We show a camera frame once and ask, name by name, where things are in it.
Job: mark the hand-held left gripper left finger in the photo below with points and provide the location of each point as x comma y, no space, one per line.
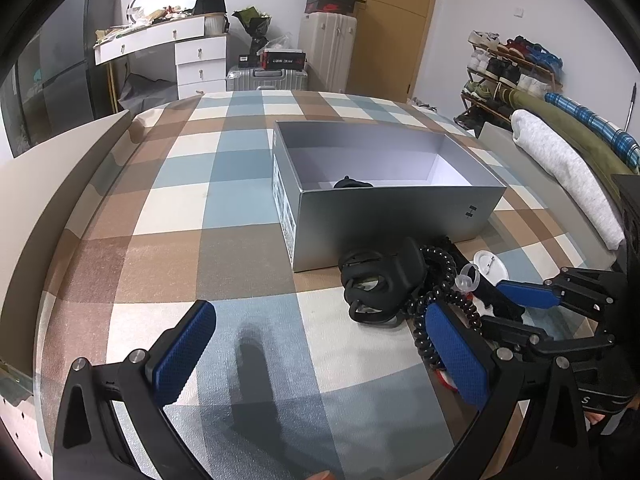
182,355

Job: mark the small black box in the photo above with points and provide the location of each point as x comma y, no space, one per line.
247,61

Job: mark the white rolled blanket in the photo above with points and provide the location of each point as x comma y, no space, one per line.
565,175

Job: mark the wooden door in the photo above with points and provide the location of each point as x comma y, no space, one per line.
395,25

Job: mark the small red white object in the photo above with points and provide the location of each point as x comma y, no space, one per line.
446,380

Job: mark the dark grey refrigerator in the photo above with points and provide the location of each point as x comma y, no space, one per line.
65,70

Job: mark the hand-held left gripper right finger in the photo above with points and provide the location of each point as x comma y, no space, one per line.
455,355

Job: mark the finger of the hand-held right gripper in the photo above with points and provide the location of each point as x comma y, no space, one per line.
530,294
515,332

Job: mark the blue plaid blanket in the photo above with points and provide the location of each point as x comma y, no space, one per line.
600,122

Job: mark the black red box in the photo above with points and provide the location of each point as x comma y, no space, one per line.
282,60

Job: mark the dark wrapped bouquet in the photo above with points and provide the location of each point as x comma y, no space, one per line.
252,22

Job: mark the pile of desktop clutter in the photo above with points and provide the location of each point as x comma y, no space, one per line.
145,17

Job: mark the small black hair bow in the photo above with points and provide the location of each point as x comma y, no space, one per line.
352,183

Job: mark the small clear plastic cup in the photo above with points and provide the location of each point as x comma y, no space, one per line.
458,281

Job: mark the person's left hand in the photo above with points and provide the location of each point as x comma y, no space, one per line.
321,475

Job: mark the grey cloth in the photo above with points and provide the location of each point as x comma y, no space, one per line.
145,87

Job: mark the group of assorted shoes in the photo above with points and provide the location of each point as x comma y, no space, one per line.
510,55

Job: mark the silver suitcase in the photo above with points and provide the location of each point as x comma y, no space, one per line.
267,80

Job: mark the white drawer unit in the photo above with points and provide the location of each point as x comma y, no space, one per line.
200,65

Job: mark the green rolled blanket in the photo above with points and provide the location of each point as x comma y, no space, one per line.
575,135

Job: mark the white round pin badge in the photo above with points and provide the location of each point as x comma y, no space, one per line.
487,260

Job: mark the white light switch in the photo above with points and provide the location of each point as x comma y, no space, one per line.
518,10

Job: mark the white suitcase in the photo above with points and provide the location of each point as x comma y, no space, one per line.
327,50

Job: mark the metal shoe rack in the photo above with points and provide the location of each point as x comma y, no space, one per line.
467,105

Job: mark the beige bed frame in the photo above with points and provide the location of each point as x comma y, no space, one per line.
40,200

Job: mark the white ribbed bin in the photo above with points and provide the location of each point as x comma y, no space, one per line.
216,23

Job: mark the checkered bed sheet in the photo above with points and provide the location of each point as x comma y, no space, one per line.
250,200

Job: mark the white dressing table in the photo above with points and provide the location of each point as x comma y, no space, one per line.
150,37

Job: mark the silver cardboard box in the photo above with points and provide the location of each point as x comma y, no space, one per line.
390,220

